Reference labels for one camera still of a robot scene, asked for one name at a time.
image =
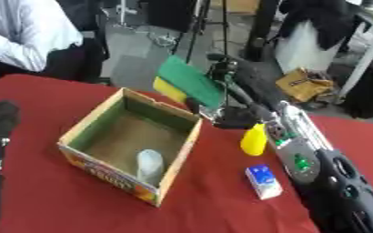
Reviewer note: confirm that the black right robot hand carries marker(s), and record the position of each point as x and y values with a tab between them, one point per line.
240	116

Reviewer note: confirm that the green and yellow sponge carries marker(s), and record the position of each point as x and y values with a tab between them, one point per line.
190	80

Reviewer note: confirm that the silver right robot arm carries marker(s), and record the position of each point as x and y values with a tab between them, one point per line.
322	170

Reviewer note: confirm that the tan cardboard box green inside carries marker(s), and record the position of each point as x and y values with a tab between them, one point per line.
115	179

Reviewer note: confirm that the tan bag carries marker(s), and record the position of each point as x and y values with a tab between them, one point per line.
301	85

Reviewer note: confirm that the blue and white small carton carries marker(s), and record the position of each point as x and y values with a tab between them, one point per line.
265	182

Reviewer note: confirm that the person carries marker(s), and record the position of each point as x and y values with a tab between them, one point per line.
25	33

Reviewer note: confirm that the black tripod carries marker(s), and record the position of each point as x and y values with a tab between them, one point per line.
197	27

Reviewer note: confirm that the pale translucent cup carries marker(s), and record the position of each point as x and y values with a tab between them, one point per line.
150	165

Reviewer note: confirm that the black jacket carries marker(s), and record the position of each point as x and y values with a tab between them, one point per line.
322	21

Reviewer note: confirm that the black bag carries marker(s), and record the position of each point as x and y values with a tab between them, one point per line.
370	91

